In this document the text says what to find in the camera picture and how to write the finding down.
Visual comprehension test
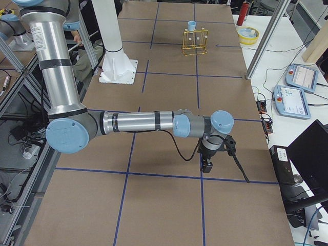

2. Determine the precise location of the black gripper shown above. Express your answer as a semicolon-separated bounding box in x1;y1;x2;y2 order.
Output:
197;135;227;160

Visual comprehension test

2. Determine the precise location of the light blue cup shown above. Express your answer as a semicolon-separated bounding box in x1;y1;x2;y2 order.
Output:
188;20;197;32

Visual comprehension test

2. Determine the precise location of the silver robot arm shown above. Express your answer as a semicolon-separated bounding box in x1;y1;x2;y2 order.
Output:
16;1;236;165

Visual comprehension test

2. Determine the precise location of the black probe stick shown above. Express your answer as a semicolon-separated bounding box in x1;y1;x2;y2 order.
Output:
225;135;250;183

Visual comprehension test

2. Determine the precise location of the orange connector board near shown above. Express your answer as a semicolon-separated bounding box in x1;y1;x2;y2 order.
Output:
261;118;273;134

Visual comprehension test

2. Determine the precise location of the orange connector board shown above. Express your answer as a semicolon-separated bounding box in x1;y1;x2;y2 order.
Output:
261;118;273;134
256;100;267;113

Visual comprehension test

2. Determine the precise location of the orange connector board far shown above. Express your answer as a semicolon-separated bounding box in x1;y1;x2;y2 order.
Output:
256;100;267;113

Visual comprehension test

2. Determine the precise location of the black computer box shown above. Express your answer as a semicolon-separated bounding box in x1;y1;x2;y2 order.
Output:
270;145;295;186

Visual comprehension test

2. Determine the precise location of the near teach pendant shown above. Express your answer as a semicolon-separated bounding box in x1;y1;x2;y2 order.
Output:
273;85;311;119

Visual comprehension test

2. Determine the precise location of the teach pendant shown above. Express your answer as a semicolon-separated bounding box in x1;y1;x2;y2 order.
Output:
285;64;318;93
273;85;311;119

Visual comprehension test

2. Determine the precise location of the black monitor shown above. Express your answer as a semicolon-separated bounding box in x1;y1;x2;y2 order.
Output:
287;120;327;194

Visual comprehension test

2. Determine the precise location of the far teach pendant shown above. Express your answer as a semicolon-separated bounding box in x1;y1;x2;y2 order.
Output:
285;64;318;93

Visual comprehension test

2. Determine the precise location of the yellow tape roll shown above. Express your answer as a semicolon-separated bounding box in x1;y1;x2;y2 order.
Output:
237;27;260;45

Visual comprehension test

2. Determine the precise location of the wooden board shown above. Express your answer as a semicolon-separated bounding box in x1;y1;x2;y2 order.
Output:
302;0;328;64

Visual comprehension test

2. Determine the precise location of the red bottle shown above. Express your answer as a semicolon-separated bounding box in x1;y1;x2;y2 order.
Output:
236;2;250;26

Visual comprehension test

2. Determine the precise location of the white power strip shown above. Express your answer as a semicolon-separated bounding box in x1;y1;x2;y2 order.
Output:
22;145;39;159

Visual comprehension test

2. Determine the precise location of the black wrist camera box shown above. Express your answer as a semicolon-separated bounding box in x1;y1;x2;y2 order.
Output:
200;159;213;173

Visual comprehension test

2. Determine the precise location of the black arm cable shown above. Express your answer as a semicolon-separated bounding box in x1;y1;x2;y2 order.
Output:
158;129;203;162

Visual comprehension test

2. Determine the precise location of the gold wire cup holder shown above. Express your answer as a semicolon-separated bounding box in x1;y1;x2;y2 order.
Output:
181;27;209;56

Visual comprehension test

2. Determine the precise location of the blue network cable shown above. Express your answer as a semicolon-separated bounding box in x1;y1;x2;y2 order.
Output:
302;204;324;246

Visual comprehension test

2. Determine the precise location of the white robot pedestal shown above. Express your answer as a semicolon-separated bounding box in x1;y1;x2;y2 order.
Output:
92;0;138;85

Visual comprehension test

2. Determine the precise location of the aluminium frame post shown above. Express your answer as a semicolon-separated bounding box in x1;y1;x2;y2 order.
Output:
245;0;290;79

